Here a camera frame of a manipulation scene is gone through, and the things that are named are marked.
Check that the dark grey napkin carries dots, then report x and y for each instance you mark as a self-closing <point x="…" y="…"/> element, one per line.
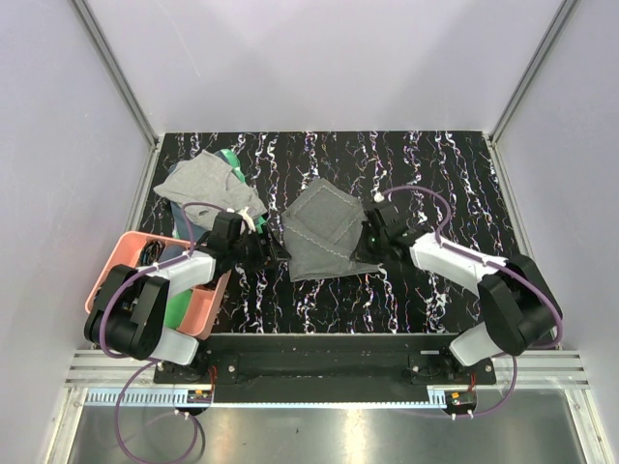
<point x="321" y="229"/>

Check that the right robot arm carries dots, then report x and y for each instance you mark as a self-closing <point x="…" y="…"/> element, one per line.
<point x="517" y="307"/>

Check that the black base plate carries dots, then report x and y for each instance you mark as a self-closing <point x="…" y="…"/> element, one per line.
<point x="319" y="370"/>

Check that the black blue patterned object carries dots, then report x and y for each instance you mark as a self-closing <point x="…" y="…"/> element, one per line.
<point x="150" y="253"/>

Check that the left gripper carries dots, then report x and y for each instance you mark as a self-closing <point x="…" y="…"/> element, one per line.
<point x="264" y="255"/>

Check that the aluminium frame post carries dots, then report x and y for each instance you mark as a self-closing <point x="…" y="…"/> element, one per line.
<point x="104" y="50"/>
<point x="548" y="41"/>

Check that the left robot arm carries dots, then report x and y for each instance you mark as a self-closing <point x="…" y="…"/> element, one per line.
<point x="127" y="317"/>

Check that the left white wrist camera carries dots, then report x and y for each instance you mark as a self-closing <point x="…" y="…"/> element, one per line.
<point x="248" y="220"/>

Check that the right aluminium frame post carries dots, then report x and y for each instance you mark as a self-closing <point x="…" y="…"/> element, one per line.
<point x="548" y="41"/>

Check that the green packet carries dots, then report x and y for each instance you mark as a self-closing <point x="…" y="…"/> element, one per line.
<point x="230" y="157"/>

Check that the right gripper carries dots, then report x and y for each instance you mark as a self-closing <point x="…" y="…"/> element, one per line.
<point x="361" y="253"/>

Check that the left aluminium frame post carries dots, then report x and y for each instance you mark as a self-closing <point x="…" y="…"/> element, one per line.
<point x="104" y="50"/>

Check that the dark blue cloth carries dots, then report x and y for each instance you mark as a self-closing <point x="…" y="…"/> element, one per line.
<point x="194" y="221"/>

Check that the light grey cloth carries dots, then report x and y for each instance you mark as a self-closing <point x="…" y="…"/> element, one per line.
<point x="209" y="179"/>

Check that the pink divided tray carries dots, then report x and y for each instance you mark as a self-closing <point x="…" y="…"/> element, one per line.
<point x="205" y="302"/>

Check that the green oval object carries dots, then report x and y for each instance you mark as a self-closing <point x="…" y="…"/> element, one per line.
<point x="176" y="309"/>

